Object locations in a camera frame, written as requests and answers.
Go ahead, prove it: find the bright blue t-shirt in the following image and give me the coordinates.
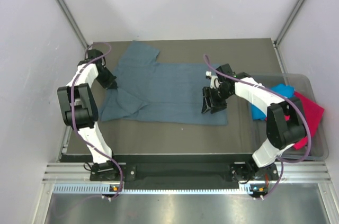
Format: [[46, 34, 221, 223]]
[[251, 84, 295, 121]]

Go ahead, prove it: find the purple cable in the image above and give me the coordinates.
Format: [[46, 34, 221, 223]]
[[202, 53, 312, 201], [70, 41, 125, 200]]

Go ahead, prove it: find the right aluminium frame post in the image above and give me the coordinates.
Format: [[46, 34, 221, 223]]
[[273, 0, 306, 49]]

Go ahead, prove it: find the clear plastic bin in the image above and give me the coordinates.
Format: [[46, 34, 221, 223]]
[[249, 73, 328, 161]]

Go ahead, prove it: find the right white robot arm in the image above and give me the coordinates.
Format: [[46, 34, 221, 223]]
[[201, 64, 310, 180]]

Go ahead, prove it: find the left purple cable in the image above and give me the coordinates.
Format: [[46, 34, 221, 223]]
[[70, 41, 125, 200]]

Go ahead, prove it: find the left aluminium frame post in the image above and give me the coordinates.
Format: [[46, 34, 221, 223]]
[[56, 0, 89, 48]]

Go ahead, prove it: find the aluminium frame post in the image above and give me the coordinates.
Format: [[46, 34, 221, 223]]
[[273, 0, 306, 49], [56, 0, 89, 48]]

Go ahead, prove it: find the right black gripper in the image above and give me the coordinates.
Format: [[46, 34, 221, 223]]
[[202, 86, 233, 114]]

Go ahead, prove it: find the grey-blue t-shirt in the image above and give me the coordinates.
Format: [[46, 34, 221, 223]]
[[100, 41, 228, 126]]

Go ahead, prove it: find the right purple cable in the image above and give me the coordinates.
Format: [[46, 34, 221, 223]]
[[202, 53, 312, 201]]

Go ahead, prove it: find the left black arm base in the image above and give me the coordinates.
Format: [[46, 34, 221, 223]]
[[83, 161, 137, 182]]

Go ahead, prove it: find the slotted cable duct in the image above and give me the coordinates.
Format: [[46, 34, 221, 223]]
[[52, 182, 264, 195]]

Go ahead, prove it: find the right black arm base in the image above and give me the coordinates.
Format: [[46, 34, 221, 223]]
[[229, 162, 279, 184]]

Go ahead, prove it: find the magenta t-shirt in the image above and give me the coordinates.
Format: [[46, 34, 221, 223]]
[[281, 92, 325, 138]]

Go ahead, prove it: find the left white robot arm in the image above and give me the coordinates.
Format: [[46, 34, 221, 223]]
[[57, 49, 120, 180]]

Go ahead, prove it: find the front aluminium rail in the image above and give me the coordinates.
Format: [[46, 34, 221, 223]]
[[43, 162, 331, 183]]

